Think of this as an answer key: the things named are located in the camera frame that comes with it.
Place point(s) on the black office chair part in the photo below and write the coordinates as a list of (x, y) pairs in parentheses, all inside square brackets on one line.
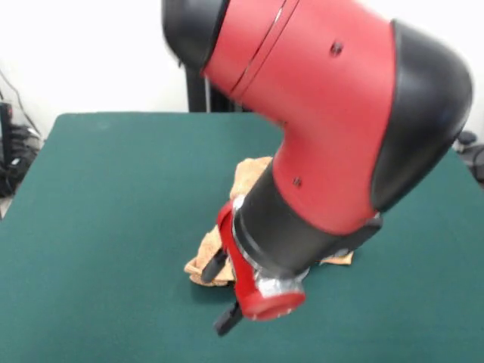
[(474, 155)]

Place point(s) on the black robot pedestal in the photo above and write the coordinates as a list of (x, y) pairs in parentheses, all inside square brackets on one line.
[(196, 94)]

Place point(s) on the tan terry towel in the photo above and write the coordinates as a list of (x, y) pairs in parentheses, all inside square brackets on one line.
[(249, 170)]

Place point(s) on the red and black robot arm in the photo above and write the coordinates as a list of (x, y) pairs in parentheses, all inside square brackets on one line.
[(332, 113)]

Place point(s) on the dark green table cloth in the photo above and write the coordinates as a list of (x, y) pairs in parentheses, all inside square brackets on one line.
[(94, 227)]

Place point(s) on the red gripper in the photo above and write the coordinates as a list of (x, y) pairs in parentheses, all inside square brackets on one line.
[(272, 306)]

